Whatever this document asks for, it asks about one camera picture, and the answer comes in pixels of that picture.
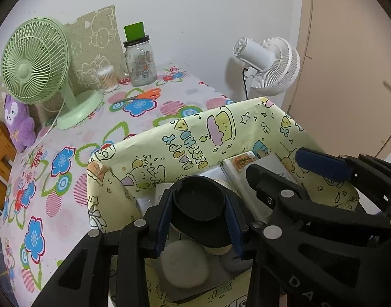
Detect green desk fan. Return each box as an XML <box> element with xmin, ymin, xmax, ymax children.
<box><xmin>0</xmin><ymin>17</ymin><xmax>104</xmax><ymax>130</ymax></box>

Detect white power strip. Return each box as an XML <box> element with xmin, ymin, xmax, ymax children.
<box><xmin>222</xmin><ymin>152</ymin><xmax>276</xmax><ymax>223</ymax></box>

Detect beige stand with black base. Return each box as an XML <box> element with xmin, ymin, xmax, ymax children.
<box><xmin>168</xmin><ymin>175</ymin><xmax>244</xmax><ymax>256</ymax></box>

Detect white round pebble-shaped gadget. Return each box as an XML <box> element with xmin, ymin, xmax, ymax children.
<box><xmin>160</xmin><ymin>240</ymin><xmax>210</xmax><ymax>290</ymax></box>

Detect green patterned backing board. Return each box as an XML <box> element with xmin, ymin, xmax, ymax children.
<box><xmin>0</xmin><ymin>5</ymin><xmax>127</xmax><ymax>119</ymax></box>

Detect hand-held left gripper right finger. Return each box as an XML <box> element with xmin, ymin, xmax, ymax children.
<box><xmin>225</xmin><ymin>194</ymin><xmax>281</xmax><ymax>307</ymax></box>

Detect white standing fan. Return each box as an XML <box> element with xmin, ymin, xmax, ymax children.
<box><xmin>232</xmin><ymin>37</ymin><xmax>301</xmax><ymax>96</ymax></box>

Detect purple plush toy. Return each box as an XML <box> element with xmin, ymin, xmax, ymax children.
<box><xmin>4</xmin><ymin>94</ymin><xmax>36</xmax><ymax>153</ymax></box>

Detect orange handled scissors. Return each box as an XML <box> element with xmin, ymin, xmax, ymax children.
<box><xmin>112</xmin><ymin>88</ymin><xmax>162</xmax><ymax>104</ymax></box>

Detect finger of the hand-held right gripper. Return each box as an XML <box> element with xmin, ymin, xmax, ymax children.
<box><xmin>246</xmin><ymin>163</ymin><xmax>391</xmax><ymax>231</ymax></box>
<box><xmin>295</xmin><ymin>148</ymin><xmax>391</xmax><ymax>195</ymax></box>

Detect beige door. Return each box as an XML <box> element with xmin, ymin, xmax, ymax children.
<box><xmin>287</xmin><ymin>0</ymin><xmax>391</xmax><ymax>163</ymax></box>

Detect wooden bed headboard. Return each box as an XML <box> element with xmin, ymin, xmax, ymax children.
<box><xmin>0</xmin><ymin>123</ymin><xmax>18</xmax><ymax>186</ymax></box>

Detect yellow cartoon print storage box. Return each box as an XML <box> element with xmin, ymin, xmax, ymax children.
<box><xmin>87</xmin><ymin>96</ymin><xmax>361</xmax><ymax>307</ymax></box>

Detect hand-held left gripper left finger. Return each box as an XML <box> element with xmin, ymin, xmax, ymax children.
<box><xmin>32</xmin><ymin>189</ymin><xmax>174</xmax><ymax>307</ymax></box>

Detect purple round gadget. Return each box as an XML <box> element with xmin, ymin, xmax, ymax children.
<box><xmin>221</xmin><ymin>253</ymin><xmax>254</xmax><ymax>274</ymax></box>

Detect glass jar with green lid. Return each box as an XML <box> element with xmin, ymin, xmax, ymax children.
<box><xmin>120</xmin><ymin>21</ymin><xmax>158</xmax><ymax>87</ymax></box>

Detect cotton swab container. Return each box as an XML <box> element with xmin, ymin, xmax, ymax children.
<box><xmin>97</xmin><ymin>65</ymin><xmax>120</xmax><ymax>94</ymax></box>

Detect white fan cable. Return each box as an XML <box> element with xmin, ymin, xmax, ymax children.
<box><xmin>23</xmin><ymin>102</ymin><xmax>68</xmax><ymax>157</ymax></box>

